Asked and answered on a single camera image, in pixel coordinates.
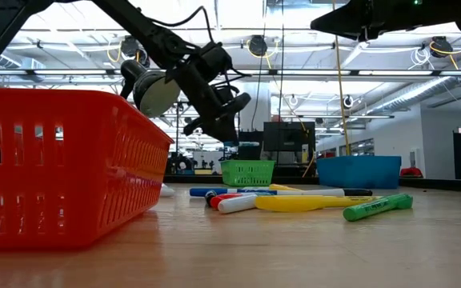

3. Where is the black hanging cable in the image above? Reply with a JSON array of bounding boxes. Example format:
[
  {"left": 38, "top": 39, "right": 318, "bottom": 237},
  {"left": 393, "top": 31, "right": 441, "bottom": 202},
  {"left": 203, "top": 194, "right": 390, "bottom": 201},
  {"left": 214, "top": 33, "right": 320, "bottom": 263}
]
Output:
[{"left": 277, "top": 0, "right": 287, "bottom": 123}]

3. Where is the green highlighter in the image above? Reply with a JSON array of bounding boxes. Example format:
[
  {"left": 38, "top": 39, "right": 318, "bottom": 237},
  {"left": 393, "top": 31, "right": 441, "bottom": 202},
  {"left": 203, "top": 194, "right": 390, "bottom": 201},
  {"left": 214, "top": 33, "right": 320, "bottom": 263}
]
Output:
[{"left": 343, "top": 193, "right": 414, "bottom": 223}]

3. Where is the white marker yellow cap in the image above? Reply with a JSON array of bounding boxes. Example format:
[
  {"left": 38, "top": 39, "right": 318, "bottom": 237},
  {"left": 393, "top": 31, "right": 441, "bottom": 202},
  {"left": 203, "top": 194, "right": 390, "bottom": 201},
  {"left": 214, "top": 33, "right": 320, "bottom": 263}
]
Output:
[{"left": 269, "top": 183, "right": 304, "bottom": 192}]

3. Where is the red plastic basket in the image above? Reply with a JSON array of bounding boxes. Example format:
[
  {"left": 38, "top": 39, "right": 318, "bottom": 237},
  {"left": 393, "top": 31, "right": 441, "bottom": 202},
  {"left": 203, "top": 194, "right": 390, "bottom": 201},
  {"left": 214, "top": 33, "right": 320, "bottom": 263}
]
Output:
[{"left": 0, "top": 87, "right": 175, "bottom": 252}]

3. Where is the yellow hanging cord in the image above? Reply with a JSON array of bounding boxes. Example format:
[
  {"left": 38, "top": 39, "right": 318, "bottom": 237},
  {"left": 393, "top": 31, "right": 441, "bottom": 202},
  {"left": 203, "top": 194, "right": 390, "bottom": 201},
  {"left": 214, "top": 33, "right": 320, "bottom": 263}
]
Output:
[{"left": 333, "top": 35, "right": 353, "bottom": 158}]

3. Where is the black equipment cabinet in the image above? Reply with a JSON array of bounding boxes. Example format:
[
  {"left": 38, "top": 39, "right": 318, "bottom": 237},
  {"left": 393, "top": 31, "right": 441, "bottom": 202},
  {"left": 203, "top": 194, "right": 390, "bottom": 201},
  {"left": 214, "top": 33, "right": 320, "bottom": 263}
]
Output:
[{"left": 237, "top": 121, "right": 317, "bottom": 178}]

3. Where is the red bag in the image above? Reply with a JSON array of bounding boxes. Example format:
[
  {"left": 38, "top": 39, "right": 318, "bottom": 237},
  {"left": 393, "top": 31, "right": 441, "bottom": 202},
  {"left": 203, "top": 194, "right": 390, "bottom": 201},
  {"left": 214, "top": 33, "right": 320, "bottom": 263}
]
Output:
[{"left": 399, "top": 166, "right": 425, "bottom": 178}]

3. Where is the yellow highlighter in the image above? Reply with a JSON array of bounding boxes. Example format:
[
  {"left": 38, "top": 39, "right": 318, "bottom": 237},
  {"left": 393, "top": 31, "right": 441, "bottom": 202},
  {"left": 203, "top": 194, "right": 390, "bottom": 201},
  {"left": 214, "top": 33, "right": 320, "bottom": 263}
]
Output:
[{"left": 254, "top": 194, "right": 380, "bottom": 214}]

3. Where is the white marker blue cap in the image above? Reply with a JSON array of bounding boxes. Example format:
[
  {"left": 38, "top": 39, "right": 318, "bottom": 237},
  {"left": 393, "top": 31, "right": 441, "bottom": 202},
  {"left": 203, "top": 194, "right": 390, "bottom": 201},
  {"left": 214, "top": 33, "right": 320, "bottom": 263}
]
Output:
[{"left": 189, "top": 186, "right": 279, "bottom": 198}]

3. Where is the teal plastic bin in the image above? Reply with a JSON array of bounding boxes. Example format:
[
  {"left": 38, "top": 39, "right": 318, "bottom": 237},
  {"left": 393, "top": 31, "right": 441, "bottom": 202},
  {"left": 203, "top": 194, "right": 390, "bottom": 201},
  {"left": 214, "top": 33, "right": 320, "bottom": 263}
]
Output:
[{"left": 316, "top": 155, "right": 403, "bottom": 190}]

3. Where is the white marker teal cap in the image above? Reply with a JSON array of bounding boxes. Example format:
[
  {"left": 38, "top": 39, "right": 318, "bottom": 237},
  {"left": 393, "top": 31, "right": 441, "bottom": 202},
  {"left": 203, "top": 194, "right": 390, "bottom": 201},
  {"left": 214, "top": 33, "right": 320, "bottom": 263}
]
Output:
[{"left": 217, "top": 194, "right": 260, "bottom": 215}]

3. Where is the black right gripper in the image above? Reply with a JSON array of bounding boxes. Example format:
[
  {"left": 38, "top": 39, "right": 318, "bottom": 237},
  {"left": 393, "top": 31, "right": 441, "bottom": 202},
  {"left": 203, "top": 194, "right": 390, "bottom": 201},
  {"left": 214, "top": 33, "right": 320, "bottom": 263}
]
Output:
[{"left": 310, "top": 0, "right": 461, "bottom": 42}]

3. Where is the black desk lamp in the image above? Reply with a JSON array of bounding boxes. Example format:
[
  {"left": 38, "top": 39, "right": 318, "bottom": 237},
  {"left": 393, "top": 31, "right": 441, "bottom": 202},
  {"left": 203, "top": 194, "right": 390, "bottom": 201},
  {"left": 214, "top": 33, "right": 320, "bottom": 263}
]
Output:
[{"left": 119, "top": 58, "right": 182, "bottom": 119}]

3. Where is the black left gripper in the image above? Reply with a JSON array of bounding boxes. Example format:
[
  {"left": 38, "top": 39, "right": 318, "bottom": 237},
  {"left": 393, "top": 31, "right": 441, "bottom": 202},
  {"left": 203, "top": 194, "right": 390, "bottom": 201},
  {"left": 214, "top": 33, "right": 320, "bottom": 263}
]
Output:
[{"left": 166, "top": 41, "right": 253, "bottom": 147}]

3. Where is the white marker red cap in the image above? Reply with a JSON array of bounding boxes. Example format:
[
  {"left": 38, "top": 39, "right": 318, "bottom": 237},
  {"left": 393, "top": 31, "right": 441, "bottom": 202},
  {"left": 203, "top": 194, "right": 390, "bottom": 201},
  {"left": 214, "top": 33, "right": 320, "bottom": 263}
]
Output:
[{"left": 209, "top": 192, "right": 244, "bottom": 210}]

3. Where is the green plastic basket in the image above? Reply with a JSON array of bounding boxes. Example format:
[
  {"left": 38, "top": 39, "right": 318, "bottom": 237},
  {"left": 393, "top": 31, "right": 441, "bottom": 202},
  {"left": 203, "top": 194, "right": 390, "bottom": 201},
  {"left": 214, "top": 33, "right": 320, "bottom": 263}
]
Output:
[{"left": 220, "top": 159, "right": 276, "bottom": 188}]

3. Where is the black aluminium table frame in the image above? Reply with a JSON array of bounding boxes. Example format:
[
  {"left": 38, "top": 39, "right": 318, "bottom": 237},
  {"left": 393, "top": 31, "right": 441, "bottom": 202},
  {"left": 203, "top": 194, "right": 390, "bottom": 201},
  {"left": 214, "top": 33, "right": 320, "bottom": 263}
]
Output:
[{"left": 162, "top": 174, "right": 461, "bottom": 194}]

